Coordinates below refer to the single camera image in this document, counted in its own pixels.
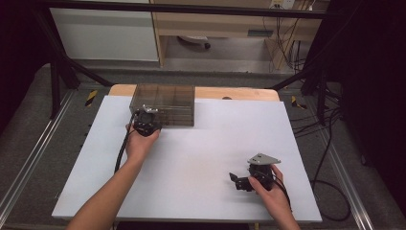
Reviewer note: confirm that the black metal frame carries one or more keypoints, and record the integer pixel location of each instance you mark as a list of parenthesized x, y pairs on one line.
[(178, 8)]

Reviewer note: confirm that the person's right hand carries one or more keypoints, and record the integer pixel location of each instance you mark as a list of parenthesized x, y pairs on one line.
[(276, 199)]

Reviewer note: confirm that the white power strip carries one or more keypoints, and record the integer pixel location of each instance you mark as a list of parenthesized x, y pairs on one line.
[(282, 4)]

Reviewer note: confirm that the aluminium floor rail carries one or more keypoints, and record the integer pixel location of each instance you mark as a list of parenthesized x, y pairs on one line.
[(35, 150), (344, 179)]

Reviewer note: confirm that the yellow black tape strip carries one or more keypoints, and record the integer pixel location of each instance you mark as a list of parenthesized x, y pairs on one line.
[(91, 98), (297, 103)]

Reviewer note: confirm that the chair base with caster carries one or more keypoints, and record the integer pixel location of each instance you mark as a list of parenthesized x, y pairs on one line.
[(194, 40)]

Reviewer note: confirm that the dark curtain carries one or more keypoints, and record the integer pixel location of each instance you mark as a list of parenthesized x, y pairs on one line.
[(19, 48), (373, 80)]

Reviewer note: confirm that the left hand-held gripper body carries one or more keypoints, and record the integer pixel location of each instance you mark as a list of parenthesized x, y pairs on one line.
[(146, 123)]

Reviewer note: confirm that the white cabinet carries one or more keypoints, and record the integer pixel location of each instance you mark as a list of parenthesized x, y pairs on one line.
[(105, 35)]

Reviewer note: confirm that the person's left hand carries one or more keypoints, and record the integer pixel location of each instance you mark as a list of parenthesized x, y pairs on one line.
[(139, 147)]

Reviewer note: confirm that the white board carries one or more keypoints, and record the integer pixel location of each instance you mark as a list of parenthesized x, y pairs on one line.
[(198, 153)]

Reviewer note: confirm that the wooden desk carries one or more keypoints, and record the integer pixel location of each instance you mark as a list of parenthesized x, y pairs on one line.
[(217, 24)]

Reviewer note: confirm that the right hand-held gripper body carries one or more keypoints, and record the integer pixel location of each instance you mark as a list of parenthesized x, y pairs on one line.
[(263, 174)]

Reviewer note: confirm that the smoky transparent drawer organizer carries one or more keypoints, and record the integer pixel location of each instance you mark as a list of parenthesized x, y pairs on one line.
[(169, 97)]

